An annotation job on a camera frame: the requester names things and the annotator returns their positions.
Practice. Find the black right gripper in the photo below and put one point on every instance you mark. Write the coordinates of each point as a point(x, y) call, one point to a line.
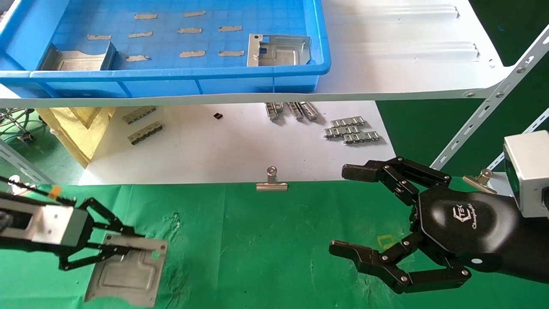
point(467, 227)

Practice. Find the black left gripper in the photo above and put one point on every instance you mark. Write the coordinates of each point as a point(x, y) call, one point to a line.
point(34, 243)

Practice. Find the metal bracket with tabbed wall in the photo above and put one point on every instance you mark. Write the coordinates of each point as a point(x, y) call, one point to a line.
point(124, 279)

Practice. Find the silver link strip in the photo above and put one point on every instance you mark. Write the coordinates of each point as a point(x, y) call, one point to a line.
point(342, 131)
point(361, 137)
point(348, 122)

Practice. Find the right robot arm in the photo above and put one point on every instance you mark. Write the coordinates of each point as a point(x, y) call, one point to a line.
point(536, 249)

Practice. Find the dark grey link strip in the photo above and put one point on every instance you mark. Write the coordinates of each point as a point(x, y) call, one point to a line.
point(139, 115)
point(146, 133)

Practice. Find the silver binder clip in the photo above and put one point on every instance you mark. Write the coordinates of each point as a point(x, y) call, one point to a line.
point(271, 182)
point(480, 180)

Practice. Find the yellow plastic bag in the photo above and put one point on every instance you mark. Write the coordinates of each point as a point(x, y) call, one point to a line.
point(73, 128)

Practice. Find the green table cloth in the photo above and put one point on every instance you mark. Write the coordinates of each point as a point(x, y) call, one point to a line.
point(266, 240)

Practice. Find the perforated diagonal shelf brace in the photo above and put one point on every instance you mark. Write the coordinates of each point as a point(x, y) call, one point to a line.
point(521, 139)

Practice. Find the office chair wheel base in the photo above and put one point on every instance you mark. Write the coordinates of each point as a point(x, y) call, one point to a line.
point(15, 124)

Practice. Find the white metal shelf board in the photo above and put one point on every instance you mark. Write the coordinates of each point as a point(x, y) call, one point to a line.
point(386, 64)

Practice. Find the blue plastic bin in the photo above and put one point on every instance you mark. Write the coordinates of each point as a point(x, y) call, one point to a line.
point(171, 83)

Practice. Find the beige tape strip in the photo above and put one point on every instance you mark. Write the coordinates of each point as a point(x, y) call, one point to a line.
point(145, 16)
point(194, 13)
point(230, 28)
point(140, 34)
point(137, 58)
point(191, 53)
point(98, 37)
point(190, 30)
point(231, 53)

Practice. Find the perforated shelf post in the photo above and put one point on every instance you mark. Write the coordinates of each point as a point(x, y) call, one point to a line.
point(480, 116)
point(25, 165)

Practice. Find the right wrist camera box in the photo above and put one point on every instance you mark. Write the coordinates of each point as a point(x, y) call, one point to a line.
point(529, 171)

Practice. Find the metal bracket with tall sides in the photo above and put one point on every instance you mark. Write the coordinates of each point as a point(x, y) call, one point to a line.
point(77, 62)

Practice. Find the flat metal bracket with cutout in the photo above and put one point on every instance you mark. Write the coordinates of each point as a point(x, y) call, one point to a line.
point(279, 53)

